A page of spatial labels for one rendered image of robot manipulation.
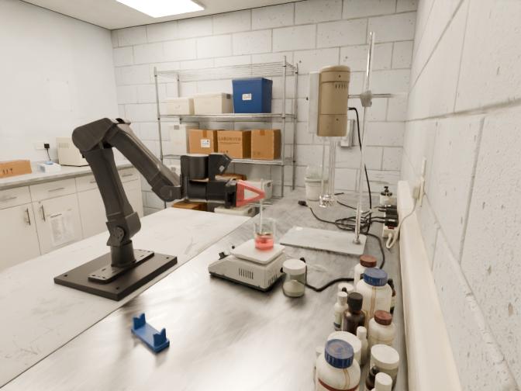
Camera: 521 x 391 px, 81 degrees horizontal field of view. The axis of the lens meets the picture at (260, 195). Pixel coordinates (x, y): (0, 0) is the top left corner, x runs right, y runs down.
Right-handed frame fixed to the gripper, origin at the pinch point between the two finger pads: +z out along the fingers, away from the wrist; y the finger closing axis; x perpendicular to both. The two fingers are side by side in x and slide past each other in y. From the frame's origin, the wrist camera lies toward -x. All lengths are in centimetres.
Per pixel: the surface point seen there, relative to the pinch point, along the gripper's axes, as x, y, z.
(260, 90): -48, 220, -19
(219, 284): 25.1, -4.5, -10.5
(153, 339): 24.4, -28.8, -19.0
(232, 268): 20.3, -3.6, -6.9
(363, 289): 13.7, -22.0, 23.1
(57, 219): 75, 171, -194
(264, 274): 19.2, -8.0, 2.1
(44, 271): 27, -1, -64
